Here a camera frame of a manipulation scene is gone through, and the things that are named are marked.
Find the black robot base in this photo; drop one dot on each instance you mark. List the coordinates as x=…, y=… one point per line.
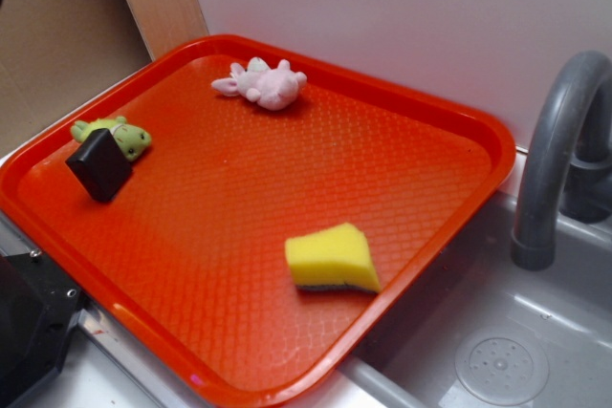
x=40, y=307

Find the black box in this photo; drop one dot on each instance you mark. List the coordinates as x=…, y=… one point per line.
x=100, y=166

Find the yellow sponge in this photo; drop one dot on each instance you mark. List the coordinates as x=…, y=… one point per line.
x=338, y=257

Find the pink plush bunny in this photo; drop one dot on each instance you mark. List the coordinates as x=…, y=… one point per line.
x=273, y=89

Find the red plastic tray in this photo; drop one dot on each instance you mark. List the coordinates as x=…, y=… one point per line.
x=190, y=254

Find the green plush toy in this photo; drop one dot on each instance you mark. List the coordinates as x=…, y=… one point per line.
x=132, y=140

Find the grey toy sink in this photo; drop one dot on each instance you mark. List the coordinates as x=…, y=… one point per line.
x=475, y=330

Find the grey toy faucet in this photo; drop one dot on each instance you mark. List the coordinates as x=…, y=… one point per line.
x=568, y=166

